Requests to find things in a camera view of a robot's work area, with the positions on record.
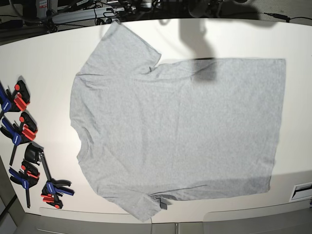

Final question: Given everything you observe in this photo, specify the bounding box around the grey T-shirt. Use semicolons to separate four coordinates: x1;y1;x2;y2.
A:
70;22;286;221

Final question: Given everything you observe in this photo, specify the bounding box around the long bar clamp blue red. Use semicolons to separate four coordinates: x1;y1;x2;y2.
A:
24;143;75;209

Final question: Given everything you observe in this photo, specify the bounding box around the top bar clamp blue red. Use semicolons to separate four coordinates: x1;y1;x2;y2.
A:
0;76;30;119

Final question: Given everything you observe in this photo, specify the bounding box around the white label plate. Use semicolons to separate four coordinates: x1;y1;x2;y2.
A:
289;182;312;202

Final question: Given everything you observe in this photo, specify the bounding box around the aluminium frame rail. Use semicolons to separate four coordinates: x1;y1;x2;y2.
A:
52;7;115;24

